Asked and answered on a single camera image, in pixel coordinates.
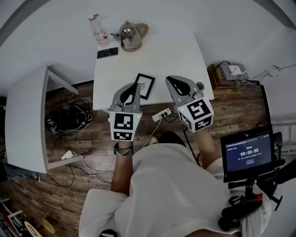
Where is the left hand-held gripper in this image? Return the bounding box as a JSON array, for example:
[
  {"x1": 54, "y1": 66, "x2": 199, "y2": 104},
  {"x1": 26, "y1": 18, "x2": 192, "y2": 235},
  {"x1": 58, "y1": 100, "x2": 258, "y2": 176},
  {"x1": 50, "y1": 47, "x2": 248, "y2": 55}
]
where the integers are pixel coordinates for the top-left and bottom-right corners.
[{"x1": 108, "y1": 82, "x2": 143, "y2": 142}]

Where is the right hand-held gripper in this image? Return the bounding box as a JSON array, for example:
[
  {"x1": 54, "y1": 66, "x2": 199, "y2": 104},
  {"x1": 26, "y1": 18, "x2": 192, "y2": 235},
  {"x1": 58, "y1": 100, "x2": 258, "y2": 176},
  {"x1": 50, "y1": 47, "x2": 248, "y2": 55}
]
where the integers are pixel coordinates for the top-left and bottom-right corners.
[{"x1": 165, "y1": 75, "x2": 214, "y2": 133}]

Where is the black picture frame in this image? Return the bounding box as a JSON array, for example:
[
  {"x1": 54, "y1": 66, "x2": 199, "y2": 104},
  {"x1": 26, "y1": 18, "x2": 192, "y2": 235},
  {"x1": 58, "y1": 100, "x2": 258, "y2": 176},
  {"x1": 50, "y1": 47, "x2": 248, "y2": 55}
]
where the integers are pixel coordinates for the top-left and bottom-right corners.
[{"x1": 134, "y1": 73, "x2": 156, "y2": 100}]

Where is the person's left forearm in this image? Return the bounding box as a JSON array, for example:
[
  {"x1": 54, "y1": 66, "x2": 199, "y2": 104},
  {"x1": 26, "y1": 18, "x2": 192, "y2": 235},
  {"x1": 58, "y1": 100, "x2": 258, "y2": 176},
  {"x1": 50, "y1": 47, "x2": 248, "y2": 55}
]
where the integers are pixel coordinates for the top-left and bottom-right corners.
[{"x1": 110, "y1": 140, "x2": 135, "y2": 198}]

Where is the person's right forearm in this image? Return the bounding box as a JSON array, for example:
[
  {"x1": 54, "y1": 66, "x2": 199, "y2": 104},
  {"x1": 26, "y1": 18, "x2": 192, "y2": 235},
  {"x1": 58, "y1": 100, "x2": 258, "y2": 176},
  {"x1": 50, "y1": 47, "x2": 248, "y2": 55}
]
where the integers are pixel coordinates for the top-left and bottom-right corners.
[{"x1": 196, "y1": 130, "x2": 222, "y2": 170}]

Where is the white power strip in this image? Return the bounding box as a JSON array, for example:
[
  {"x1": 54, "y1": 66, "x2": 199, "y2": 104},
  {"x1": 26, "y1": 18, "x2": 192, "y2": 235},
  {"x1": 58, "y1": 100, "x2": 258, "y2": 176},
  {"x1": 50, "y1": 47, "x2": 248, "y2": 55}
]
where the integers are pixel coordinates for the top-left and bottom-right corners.
[{"x1": 152, "y1": 107, "x2": 172, "y2": 122}]

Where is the wooden box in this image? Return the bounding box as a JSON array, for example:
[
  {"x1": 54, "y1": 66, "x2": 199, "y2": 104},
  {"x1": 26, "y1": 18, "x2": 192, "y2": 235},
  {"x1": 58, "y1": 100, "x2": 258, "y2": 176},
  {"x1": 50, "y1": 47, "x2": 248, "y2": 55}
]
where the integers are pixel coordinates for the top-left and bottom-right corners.
[{"x1": 207, "y1": 63, "x2": 233, "y2": 91}]

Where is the black smartphone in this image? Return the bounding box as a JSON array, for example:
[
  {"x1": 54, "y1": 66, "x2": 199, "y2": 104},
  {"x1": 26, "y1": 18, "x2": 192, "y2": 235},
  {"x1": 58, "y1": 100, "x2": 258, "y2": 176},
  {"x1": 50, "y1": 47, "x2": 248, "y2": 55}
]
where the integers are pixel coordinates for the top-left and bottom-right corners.
[{"x1": 97, "y1": 47, "x2": 119, "y2": 60}]

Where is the person's black trouser leg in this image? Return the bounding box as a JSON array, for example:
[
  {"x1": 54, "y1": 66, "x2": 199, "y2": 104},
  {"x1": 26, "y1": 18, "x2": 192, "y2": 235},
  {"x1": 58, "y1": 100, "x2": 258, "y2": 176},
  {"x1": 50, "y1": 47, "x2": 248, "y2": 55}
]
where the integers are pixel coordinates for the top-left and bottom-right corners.
[{"x1": 159, "y1": 130, "x2": 186, "y2": 148}]

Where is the steel electric kettle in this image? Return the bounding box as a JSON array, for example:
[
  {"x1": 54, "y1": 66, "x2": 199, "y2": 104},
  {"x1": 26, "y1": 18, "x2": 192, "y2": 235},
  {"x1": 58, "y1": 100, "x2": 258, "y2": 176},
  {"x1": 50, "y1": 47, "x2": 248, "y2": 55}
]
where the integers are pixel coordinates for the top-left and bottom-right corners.
[{"x1": 118, "y1": 20, "x2": 149, "y2": 53}]

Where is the white charger block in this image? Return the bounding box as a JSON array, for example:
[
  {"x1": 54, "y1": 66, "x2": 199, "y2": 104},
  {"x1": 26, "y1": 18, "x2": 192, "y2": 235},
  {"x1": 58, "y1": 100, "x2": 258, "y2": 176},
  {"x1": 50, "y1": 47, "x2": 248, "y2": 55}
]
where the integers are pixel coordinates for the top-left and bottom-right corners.
[{"x1": 227, "y1": 65, "x2": 242, "y2": 76}]

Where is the grey flat device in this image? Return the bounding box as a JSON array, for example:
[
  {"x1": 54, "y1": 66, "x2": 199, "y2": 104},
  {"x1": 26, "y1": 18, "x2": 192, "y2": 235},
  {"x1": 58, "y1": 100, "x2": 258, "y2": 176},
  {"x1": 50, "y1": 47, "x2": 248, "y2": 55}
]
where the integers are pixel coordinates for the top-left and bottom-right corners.
[{"x1": 219, "y1": 63, "x2": 250, "y2": 82}]

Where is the clear plastic water bottle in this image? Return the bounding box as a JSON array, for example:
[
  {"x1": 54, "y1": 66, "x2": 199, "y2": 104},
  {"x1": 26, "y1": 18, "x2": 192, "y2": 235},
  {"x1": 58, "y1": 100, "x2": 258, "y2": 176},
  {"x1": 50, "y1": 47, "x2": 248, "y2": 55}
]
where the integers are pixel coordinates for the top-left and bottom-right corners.
[{"x1": 88, "y1": 14, "x2": 110, "y2": 47}]

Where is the white power adapter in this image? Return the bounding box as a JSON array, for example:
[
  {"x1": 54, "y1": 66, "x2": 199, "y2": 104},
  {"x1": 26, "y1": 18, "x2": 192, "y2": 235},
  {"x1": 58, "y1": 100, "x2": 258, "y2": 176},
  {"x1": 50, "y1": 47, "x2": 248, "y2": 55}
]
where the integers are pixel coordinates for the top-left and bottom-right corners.
[{"x1": 61, "y1": 150, "x2": 75, "y2": 161}]

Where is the small white extension socket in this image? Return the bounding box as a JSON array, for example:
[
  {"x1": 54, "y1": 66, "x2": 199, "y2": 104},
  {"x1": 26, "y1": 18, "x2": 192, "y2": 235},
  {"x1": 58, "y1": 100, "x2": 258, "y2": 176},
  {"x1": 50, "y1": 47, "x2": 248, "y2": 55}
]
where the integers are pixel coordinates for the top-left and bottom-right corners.
[{"x1": 265, "y1": 64, "x2": 281, "y2": 77}]

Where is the black monitor screen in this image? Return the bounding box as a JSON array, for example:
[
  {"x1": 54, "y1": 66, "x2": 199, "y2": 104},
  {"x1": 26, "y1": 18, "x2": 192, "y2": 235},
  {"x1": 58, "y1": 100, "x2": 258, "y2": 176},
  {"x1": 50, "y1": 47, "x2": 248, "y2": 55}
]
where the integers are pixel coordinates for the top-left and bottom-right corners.
[{"x1": 220, "y1": 124, "x2": 276, "y2": 184}]

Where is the person's white shirt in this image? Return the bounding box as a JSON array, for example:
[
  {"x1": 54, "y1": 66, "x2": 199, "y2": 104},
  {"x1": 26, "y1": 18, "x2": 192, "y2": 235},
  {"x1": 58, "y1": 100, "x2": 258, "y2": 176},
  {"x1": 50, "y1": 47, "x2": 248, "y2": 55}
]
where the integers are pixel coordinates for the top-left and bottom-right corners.
[{"x1": 78, "y1": 143, "x2": 271, "y2": 237}]

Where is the white side table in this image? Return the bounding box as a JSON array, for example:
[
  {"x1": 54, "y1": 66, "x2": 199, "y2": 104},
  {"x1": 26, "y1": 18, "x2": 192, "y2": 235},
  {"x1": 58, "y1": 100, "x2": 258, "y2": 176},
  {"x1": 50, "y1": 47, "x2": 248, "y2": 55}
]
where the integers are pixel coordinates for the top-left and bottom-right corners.
[{"x1": 4, "y1": 64, "x2": 84, "y2": 175}]

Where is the yellow round disc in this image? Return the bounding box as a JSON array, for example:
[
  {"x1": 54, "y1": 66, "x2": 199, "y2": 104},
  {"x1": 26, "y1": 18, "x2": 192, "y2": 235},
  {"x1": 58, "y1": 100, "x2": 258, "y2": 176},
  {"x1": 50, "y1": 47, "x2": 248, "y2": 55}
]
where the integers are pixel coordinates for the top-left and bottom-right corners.
[{"x1": 24, "y1": 219, "x2": 56, "y2": 237}]

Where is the beaded wrist bracelet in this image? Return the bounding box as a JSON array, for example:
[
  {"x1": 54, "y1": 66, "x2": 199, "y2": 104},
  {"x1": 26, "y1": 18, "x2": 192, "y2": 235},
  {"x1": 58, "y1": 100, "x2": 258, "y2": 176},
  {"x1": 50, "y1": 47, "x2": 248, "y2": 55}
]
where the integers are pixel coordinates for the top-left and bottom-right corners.
[{"x1": 113, "y1": 143, "x2": 135, "y2": 156}]

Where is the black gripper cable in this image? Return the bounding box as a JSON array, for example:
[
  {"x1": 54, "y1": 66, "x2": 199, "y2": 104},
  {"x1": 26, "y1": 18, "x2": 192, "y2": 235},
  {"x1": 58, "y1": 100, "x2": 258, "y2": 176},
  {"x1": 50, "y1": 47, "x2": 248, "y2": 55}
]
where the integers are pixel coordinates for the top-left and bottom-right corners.
[{"x1": 183, "y1": 125, "x2": 202, "y2": 167}]

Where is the bundle of black cables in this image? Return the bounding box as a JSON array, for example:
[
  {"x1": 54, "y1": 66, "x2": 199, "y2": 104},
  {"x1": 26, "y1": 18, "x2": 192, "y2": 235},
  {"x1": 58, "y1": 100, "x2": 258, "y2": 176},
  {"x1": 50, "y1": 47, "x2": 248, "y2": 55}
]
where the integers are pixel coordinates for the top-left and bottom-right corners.
[{"x1": 44, "y1": 99, "x2": 94, "y2": 140}]

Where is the white power cable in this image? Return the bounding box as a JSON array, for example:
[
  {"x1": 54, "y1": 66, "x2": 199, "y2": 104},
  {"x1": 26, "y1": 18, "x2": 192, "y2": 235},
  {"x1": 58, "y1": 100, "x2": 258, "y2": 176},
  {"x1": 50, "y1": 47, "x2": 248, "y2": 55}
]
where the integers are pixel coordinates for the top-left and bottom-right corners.
[{"x1": 69, "y1": 120, "x2": 161, "y2": 173}]

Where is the black monitor mount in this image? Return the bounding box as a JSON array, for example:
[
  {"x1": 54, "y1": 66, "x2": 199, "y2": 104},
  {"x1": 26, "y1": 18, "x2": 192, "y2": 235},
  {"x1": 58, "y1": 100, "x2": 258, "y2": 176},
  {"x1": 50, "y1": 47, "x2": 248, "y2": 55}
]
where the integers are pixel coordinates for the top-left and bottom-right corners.
[{"x1": 218, "y1": 131, "x2": 286, "y2": 232}]

